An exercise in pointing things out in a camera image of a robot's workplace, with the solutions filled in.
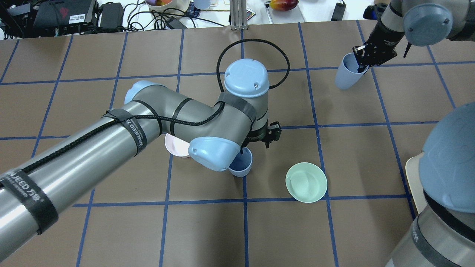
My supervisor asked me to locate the black power adapter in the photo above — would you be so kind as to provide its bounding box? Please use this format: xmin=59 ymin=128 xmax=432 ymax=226
xmin=331 ymin=2 xmax=346 ymax=21

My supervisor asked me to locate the beige bowl with blocks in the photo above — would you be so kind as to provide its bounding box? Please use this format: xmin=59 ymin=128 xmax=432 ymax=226
xmin=145 ymin=0 xmax=190 ymax=15

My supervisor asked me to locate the blue cup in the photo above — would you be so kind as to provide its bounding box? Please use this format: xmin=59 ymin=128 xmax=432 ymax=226
xmin=334 ymin=53 xmax=369 ymax=90
xmin=228 ymin=147 xmax=253 ymax=177
xmin=193 ymin=0 xmax=211 ymax=10

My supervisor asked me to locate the white metal tray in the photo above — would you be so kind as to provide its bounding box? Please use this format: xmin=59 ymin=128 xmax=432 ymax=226
xmin=265 ymin=0 xmax=305 ymax=24

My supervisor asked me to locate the blue cup on rack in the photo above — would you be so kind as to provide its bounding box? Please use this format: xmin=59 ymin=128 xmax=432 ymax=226
xmin=193 ymin=0 xmax=211 ymax=10

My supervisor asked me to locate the pink bowl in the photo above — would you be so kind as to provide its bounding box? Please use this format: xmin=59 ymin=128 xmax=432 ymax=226
xmin=164 ymin=133 xmax=190 ymax=158

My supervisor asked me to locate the mint green bowl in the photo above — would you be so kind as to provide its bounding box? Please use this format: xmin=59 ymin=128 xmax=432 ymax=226
xmin=285 ymin=162 xmax=328 ymax=203

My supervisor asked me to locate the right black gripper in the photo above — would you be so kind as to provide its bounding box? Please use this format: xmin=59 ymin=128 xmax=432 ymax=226
xmin=352 ymin=20 xmax=405 ymax=73

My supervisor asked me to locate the aluminium frame post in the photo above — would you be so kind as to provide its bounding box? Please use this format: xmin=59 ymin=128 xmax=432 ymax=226
xmin=229 ymin=0 xmax=248 ymax=30

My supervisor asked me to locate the red yellow mango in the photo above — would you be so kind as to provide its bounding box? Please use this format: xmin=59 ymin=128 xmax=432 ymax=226
xmin=269 ymin=0 xmax=299 ymax=11

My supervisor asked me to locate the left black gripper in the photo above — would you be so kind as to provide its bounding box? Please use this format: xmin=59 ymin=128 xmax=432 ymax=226
xmin=240 ymin=122 xmax=282 ymax=154

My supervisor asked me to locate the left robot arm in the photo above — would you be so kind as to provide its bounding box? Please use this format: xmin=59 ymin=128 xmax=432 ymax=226
xmin=1 ymin=39 xmax=291 ymax=262

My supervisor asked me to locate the small remote control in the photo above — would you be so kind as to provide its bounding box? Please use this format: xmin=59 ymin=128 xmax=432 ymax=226
xmin=246 ymin=8 xmax=256 ymax=21

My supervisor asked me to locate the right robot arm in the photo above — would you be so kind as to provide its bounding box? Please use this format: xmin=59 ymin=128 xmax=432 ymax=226
xmin=353 ymin=0 xmax=474 ymax=267

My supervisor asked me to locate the cream white toaster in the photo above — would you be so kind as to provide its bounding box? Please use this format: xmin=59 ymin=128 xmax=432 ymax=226
xmin=405 ymin=152 xmax=428 ymax=215

